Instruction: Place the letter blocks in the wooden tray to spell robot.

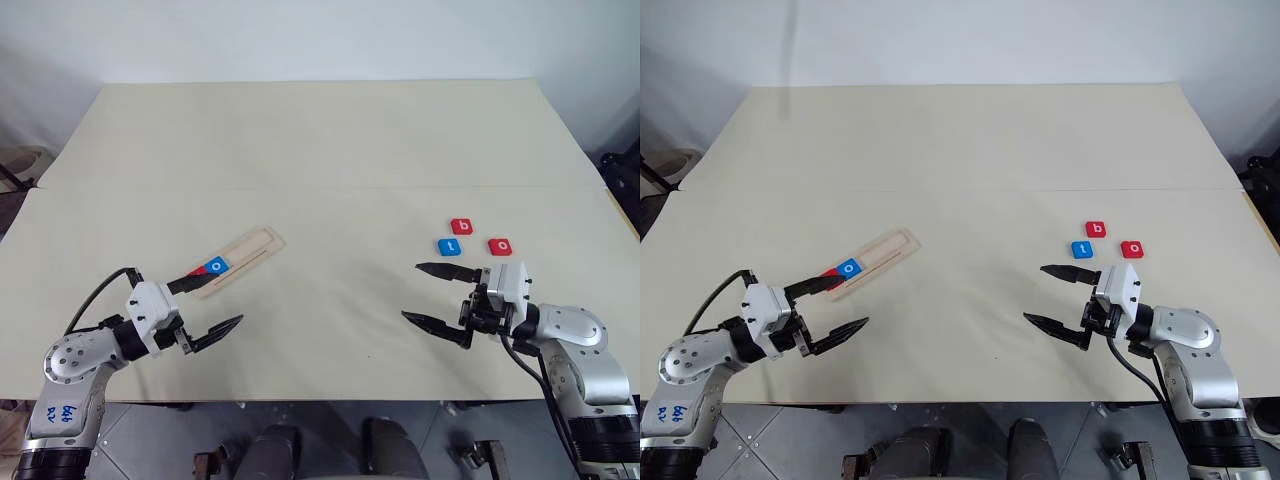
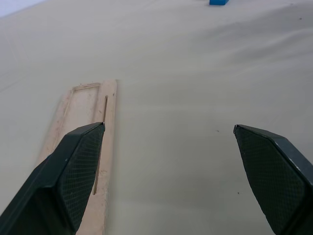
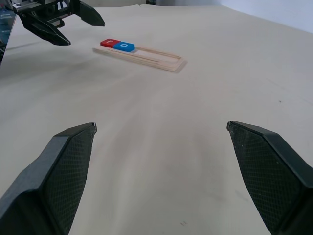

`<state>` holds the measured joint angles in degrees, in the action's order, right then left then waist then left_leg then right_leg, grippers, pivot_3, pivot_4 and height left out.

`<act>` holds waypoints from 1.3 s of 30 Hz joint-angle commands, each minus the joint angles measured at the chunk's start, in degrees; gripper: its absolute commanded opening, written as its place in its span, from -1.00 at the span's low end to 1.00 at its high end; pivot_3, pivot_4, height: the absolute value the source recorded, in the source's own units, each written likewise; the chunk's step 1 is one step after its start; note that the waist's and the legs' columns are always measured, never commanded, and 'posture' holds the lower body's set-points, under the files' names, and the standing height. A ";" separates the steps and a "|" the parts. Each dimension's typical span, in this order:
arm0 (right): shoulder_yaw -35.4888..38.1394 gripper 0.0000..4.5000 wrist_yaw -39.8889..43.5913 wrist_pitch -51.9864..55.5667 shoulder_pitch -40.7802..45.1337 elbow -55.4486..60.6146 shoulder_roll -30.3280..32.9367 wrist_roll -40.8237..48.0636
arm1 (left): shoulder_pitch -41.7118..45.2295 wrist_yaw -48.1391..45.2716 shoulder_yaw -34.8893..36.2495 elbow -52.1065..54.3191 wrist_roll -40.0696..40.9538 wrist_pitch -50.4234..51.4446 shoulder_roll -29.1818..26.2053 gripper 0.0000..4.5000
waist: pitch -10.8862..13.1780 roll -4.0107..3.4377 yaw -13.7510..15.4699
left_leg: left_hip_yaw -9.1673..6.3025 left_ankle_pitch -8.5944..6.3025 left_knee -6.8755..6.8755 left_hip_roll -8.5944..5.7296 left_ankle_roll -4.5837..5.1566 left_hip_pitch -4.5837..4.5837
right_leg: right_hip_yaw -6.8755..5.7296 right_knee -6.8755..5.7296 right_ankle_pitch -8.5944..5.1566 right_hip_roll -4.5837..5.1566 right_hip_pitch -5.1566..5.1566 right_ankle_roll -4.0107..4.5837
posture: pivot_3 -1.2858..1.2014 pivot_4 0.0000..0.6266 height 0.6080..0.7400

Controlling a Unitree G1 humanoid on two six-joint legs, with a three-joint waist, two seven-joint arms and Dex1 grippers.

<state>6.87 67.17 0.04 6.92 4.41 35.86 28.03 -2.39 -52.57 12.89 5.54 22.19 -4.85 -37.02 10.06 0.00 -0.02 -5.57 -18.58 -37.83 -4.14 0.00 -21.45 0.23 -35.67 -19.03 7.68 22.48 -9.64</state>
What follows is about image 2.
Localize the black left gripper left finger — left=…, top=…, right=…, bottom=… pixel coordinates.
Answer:
left=0, top=121, right=106, bottom=235

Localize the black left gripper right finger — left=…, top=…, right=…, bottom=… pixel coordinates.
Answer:
left=233, top=124, right=313, bottom=235

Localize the light wooden slotted board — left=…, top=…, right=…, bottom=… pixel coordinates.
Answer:
left=34, top=79, right=118, bottom=235

